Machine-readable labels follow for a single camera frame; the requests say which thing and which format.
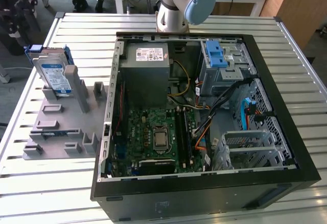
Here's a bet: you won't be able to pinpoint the hard disk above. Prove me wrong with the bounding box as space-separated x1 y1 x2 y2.
24 43 75 97

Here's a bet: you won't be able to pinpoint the blue data wire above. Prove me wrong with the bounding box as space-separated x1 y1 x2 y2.
240 98 258 132

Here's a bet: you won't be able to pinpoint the metal disk bay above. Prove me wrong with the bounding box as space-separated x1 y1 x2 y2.
212 129 293 171

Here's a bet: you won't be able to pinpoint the black mesh waste basket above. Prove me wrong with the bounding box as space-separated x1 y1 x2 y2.
0 36 27 56

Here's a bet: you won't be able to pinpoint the seated person legs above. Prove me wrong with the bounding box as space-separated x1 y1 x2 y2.
72 0 89 13

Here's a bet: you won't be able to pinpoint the grey stand foot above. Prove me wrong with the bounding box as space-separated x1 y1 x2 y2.
0 64 11 83

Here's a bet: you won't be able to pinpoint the grey parts rack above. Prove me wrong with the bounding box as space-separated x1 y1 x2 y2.
22 64 110 161

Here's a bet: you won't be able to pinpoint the RAM stick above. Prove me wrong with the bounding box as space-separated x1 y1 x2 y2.
41 131 69 138

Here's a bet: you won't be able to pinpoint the grey power supply unit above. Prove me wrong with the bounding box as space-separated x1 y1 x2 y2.
119 42 171 109

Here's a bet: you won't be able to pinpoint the green motherboard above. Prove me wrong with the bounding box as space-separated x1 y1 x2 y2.
112 107 206 177

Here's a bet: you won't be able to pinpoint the CPU socket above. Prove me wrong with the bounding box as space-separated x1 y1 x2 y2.
152 125 171 154

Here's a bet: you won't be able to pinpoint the silver CPU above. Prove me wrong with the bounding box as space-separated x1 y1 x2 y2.
154 131 169 147

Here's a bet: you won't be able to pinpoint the blue plastic drive latch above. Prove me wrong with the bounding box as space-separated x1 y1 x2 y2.
205 40 228 68

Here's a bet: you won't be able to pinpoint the black RAM slot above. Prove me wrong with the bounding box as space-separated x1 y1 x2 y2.
182 107 194 166
175 107 188 168

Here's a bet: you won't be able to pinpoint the black graphics card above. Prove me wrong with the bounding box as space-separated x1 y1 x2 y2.
137 158 177 176

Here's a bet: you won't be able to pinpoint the metal optical drive cage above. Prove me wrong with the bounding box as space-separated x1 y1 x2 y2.
198 39 258 97

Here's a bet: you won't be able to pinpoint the black open PC case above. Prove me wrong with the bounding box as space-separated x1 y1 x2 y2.
89 31 322 222

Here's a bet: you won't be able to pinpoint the brown wooden cabinet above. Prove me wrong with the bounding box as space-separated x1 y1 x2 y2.
277 0 327 51

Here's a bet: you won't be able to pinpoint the white floor cable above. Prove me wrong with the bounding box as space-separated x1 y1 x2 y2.
6 66 33 72

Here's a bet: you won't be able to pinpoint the yellow wire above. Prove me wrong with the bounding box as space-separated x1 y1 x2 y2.
167 59 192 97

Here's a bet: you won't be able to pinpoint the multicolour wire bundle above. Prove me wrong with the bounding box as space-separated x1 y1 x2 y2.
176 103 212 111

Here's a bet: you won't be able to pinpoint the orange wire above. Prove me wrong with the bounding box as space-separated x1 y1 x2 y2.
195 128 209 151

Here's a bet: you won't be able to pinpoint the black wire bundle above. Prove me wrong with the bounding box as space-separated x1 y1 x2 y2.
193 78 254 139

